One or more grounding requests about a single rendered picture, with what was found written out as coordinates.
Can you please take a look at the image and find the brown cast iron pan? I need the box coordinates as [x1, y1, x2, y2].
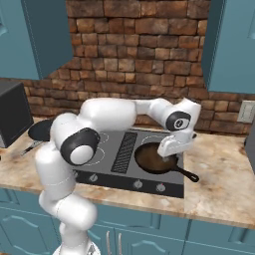
[133, 141, 200, 183]

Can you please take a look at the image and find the teal wall cupboard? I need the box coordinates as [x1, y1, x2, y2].
[201, 0, 255, 96]
[0, 0, 75, 81]

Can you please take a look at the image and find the dark grey appliance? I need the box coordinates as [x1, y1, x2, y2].
[243, 122, 255, 174]

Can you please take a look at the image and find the teal cupboard door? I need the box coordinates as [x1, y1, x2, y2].
[183, 240, 255, 255]
[87, 224, 117, 255]
[0, 206, 62, 255]
[115, 228, 186, 255]

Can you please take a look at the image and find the black frying pan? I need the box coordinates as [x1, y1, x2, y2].
[20, 119, 56, 157]

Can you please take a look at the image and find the teal drawer front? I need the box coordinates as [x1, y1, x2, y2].
[94, 202, 191, 239]
[0, 188, 22, 206]
[189, 218, 255, 248]

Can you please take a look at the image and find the black hob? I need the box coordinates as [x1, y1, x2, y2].
[71, 127, 185, 199]

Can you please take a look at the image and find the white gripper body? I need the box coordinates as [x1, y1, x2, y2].
[156, 133, 193, 159]

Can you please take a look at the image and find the grey wall socket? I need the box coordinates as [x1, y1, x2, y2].
[236, 100, 255, 125]

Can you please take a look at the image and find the silver cupboard handle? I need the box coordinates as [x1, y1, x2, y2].
[105, 230, 112, 255]
[117, 232, 124, 255]

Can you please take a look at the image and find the black microwave oven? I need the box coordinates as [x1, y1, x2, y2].
[0, 81, 35, 149]

